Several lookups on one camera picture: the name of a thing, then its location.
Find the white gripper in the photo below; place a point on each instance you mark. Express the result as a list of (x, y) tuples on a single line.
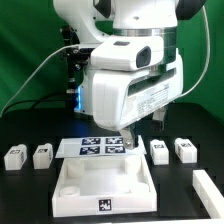
[(122, 98)]

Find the white square tabletop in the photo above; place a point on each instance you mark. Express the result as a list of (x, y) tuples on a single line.
[(104, 185)]

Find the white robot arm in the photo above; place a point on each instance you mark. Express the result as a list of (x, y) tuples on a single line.
[(94, 21)]

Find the white sheet with tags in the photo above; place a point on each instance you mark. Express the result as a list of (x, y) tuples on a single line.
[(96, 146)]

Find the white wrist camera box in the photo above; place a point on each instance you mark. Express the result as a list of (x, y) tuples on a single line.
[(128, 53)]

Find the black camera stand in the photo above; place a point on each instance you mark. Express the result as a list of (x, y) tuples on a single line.
[(80, 74)]

